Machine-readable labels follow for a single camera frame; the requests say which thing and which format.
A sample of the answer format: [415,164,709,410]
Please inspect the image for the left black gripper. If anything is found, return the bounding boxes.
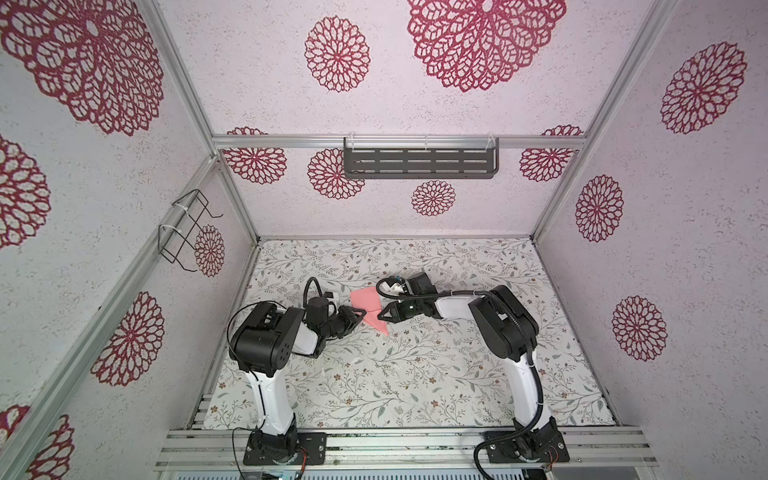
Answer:
[322,304,365,339]

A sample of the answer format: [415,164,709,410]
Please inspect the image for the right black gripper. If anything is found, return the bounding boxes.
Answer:
[377,299,424,324]

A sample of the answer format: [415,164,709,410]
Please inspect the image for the pink square paper sheet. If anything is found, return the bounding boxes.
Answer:
[350,287,389,336]

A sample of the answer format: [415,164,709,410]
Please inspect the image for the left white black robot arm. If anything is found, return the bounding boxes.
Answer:
[226,296,367,437]

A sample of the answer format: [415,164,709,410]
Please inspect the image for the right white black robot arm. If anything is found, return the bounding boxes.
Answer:
[375,277,550,435]

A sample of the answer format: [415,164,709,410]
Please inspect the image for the right wrist camera with cable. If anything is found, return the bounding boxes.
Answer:
[375,272,439,301]

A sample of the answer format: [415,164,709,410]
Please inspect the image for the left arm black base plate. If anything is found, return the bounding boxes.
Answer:
[242,431,328,467]

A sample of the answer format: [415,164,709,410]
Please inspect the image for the dark grey slotted wall shelf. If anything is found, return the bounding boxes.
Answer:
[342,138,499,180]

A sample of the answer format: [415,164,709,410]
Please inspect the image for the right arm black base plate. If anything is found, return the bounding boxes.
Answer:
[484,431,571,465]

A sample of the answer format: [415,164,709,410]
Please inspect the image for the black wire wall rack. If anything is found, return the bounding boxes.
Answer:
[156,189,226,278]

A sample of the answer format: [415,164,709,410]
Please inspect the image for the aluminium front rail base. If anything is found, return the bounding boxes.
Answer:
[153,426,658,473]

